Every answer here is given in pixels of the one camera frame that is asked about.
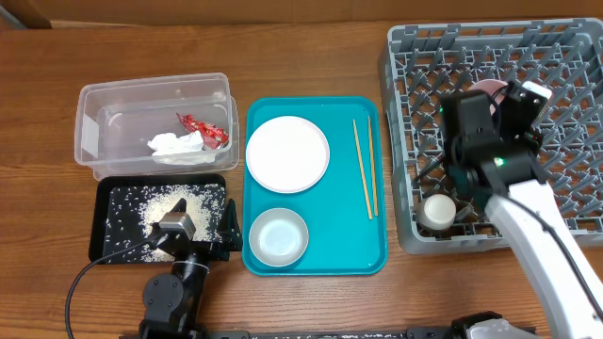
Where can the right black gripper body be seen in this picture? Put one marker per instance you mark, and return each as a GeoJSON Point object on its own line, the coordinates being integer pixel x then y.
{"type": "Point", "coordinates": [526, 128]}

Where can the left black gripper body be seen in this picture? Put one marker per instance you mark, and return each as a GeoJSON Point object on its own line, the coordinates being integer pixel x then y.
{"type": "Point", "coordinates": [212, 250]}

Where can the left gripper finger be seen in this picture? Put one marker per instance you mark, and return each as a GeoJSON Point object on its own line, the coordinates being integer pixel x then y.
{"type": "Point", "coordinates": [228, 226]}
{"type": "Point", "coordinates": [180, 207]}

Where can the white bowl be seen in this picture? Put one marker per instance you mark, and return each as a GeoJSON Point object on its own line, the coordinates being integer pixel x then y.
{"type": "Point", "coordinates": [491, 86]}

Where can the grey bowl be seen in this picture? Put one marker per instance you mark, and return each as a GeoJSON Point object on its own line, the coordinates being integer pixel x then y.
{"type": "Point", "coordinates": [278, 237]}

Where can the white rice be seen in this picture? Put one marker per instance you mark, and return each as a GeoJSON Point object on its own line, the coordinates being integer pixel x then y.
{"type": "Point", "coordinates": [132, 212]}

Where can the white tissue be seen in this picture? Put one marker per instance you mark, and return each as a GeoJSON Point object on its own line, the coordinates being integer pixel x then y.
{"type": "Point", "coordinates": [170, 143]}

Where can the red snack wrapper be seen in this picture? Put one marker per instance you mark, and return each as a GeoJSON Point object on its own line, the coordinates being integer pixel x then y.
{"type": "Point", "coordinates": [213, 136]}

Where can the large white plate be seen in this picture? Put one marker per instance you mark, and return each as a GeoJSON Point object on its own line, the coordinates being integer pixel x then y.
{"type": "Point", "coordinates": [287, 154]}

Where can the white cup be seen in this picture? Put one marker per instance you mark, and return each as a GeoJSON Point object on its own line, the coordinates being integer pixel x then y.
{"type": "Point", "coordinates": [436, 213]}

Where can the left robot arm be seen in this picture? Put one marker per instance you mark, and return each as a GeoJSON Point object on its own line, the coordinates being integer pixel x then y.
{"type": "Point", "coordinates": [172, 300]}

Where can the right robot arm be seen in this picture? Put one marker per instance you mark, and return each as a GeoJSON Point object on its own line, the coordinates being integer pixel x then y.
{"type": "Point", "coordinates": [490, 154]}

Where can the grey dishwasher rack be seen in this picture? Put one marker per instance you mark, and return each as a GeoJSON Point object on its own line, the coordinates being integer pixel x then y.
{"type": "Point", "coordinates": [420, 63]}

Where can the black plastic tray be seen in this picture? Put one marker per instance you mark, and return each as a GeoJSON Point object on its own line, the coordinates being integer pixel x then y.
{"type": "Point", "coordinates": [97, 231]}

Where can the clear plastic bin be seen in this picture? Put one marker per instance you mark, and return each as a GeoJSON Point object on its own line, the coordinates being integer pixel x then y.
{"type": "Point", "coordinates": [116, 120]}

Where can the teal plastic tray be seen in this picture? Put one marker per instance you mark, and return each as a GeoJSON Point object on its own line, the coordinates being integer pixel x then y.
{"type": "Point", "coordinates": [342, 240]}

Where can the left wooden chopstick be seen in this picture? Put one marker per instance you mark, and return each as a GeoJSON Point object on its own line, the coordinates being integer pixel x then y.
{"type": "Point", "coordinates": [362, 169]}

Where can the wooden chopstick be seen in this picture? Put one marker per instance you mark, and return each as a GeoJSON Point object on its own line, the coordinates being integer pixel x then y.
{"type": "Point", "coordinates": [372, 168]}
{"type": "Point", "coordinates": [362, 169]}

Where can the right wooden chopstick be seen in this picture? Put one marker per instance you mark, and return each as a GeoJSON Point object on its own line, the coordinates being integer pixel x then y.
{"type": "Point", "coordinates": [372, 168]}

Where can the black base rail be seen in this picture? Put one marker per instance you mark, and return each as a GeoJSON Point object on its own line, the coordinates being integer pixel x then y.
{"type": "Point", "coordinates": [411, 333]}

